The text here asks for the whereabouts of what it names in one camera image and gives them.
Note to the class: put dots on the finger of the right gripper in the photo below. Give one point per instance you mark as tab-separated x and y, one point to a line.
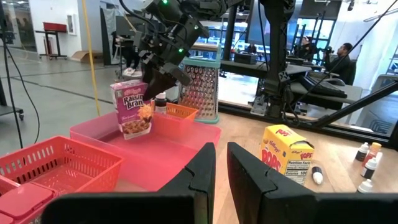
158	87

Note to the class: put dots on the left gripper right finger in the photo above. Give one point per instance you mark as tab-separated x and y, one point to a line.
245	180

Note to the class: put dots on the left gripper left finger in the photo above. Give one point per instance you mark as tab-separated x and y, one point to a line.
205	174

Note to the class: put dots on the pink Raisin Bran cereal box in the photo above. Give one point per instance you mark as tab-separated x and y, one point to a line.
130	105

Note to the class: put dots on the yellow Pops cereal box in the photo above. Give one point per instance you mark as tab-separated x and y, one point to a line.
280	155

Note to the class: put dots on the orange dropper bottle yellow cap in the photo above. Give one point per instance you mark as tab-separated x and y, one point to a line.
373	152

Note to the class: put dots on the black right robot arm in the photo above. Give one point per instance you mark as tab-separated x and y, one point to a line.
276	46

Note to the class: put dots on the orange plastic basket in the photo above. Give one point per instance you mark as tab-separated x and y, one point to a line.
180	110

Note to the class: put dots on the teal metal box grater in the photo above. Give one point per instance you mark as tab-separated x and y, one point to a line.
202	90

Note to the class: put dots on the person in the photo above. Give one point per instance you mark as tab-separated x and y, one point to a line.
127	53
306	46
340	62
251	48

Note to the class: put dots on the pink plastic bin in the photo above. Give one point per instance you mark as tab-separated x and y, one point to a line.
155	155

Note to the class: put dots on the black office desk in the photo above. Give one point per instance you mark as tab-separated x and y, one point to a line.
248	68

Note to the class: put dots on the flat cardboard box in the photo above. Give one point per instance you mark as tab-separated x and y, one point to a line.
84	56

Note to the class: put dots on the red top work table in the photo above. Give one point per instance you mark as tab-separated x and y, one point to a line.
54	27

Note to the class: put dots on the red plastic basket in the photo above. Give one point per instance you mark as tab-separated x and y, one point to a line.
62	161

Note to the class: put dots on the black diagonal beam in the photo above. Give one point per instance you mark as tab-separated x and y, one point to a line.
357	104

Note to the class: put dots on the black rolling stand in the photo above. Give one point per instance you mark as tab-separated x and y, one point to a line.
9	109

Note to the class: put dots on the white wall frame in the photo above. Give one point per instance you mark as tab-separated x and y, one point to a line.
71	24

